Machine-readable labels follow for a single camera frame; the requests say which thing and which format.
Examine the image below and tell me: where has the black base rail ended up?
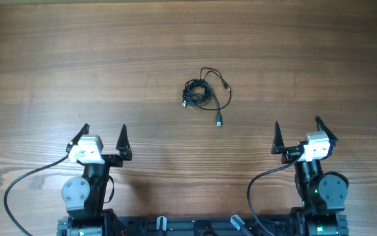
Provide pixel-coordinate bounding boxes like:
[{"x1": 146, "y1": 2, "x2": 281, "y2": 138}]
[{"x1": 56, "y1": 214, "x2": 349, "y2": 236}]

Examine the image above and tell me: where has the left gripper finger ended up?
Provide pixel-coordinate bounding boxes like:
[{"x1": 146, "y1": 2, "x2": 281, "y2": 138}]
[
  {"x1": 115, "y1": 124, "x2": 131, "y2": 153},
  {"x1": 66, "y1": 123, "x2": 90, "y2": 151}
]

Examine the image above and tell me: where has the camera cable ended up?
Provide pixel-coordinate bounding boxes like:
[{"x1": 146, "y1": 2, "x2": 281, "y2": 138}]
[
  {"x1": 3, "y1": 153, "x2": 71, "y2": 236},
  {"x1": 247, "y1": 152, "x2": 306, "y2": 236}
]

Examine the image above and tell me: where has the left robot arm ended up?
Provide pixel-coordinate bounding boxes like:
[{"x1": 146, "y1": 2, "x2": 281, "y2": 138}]
[{"x1": 56, "y1": 123, "x2": 132, "y2": 236}]

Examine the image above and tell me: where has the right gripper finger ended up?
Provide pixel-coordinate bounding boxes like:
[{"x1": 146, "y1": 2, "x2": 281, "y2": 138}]
[
  {"x1": 315, "y1": 116, "x2": 338, "y2": 143},
  {"x1": 272, "y1": 121, "x2": 285, "y2": 149}
]

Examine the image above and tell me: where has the thick black USB cable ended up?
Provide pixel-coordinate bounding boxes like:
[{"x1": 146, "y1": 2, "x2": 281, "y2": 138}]
[{"x1": 181, "y1": 77, "x2": 224, "y2": 127}]

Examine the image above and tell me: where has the left camera cable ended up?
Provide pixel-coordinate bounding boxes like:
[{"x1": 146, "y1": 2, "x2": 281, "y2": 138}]
[{"x1": 3, "y1": 153, "x2": 71, "y2": 236}]

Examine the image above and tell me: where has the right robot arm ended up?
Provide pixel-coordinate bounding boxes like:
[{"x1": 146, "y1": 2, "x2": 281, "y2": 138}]
[{"x1": 271, "y1": 116, "x2": 349, "y2": 236}]

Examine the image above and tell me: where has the right camera cable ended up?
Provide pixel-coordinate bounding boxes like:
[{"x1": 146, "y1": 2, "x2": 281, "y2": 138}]
[{"x1": 247, "y1": 152, "x2": 306, "y2": 236}]

